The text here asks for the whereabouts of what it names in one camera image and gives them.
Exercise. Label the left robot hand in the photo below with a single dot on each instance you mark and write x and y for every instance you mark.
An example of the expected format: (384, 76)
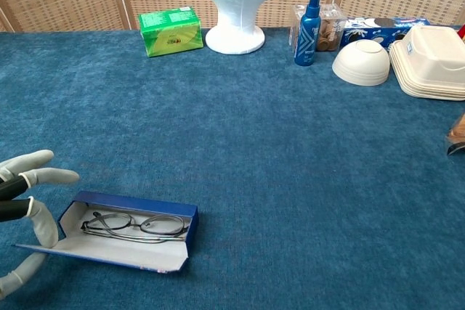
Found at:
(22, 179)

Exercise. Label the thin-framed eyeglasses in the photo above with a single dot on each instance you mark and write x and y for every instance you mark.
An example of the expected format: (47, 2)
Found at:
(120, 221)

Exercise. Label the blue glasses case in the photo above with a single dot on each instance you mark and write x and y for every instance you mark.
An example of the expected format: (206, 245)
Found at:
(109, 255)

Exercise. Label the green cardboard box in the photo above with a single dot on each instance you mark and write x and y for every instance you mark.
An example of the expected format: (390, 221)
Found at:
(170, 34)

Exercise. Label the blue table cloth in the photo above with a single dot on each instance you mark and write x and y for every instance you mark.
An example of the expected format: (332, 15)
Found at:
(272, 161)

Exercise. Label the blue spray bottle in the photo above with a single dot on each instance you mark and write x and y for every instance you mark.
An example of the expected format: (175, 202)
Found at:
(307, 37)

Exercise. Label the clear plastic biscuit box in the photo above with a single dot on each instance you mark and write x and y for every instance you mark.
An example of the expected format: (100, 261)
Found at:
(328, 30)

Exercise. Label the cream upturned bowl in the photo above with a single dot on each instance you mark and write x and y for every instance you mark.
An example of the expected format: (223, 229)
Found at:
(359, 63)

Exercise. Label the blue cookie box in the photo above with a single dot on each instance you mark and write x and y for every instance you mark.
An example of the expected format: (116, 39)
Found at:
(363, 28)

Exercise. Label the cream lunch box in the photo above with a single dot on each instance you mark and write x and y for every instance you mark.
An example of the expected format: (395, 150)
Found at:
(428, 63)

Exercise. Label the bread in clear bag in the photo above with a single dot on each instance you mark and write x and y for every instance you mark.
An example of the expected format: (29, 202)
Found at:
(458, 135)

